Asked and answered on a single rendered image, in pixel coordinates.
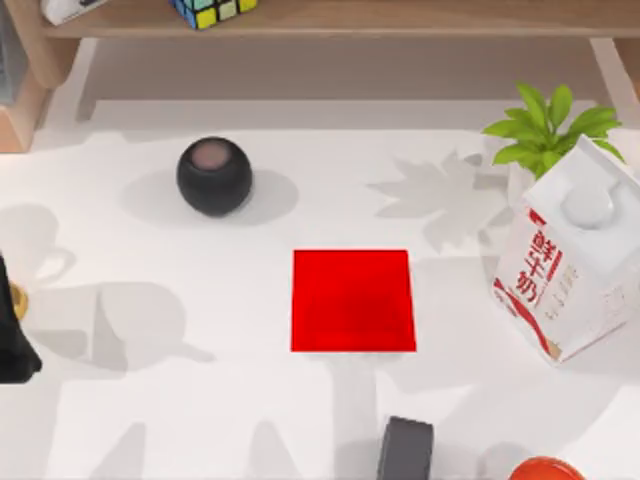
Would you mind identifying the flat red square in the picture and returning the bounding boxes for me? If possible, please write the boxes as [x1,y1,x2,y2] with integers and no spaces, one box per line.
[290,249,418,354]

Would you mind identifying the black round speaker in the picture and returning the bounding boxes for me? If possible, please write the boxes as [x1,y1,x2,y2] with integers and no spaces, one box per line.
[175,136,254,218]

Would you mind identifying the wooden shelf unit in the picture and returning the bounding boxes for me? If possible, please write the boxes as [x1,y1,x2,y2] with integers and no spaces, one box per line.
[0,0,640,154]

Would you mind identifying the dark grey box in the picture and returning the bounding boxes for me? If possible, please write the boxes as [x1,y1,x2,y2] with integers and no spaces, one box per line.
[375,415,435,480]

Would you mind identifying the green leafy plant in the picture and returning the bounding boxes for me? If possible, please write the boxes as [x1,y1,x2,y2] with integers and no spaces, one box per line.
[480,82,626,181]

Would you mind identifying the white and red milk carton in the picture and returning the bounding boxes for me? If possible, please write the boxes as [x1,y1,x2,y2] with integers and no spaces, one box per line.
[491,133,640,369]

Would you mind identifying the multicoloured puzzle cube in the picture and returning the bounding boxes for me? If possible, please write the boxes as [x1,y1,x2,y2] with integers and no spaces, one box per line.
[168,0,260,31]

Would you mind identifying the gold trophy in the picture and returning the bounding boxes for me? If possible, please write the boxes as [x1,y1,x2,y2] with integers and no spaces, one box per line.
[8,284,30,320]

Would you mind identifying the orange round object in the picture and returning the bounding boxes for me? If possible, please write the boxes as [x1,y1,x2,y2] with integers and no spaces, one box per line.
[506,456,585,480]

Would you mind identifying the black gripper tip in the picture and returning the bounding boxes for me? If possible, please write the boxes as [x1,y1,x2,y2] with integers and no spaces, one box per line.
[0,254,44,385]

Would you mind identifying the white box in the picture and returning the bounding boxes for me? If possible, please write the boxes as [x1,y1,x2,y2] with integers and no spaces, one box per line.
[39,0,109,26]

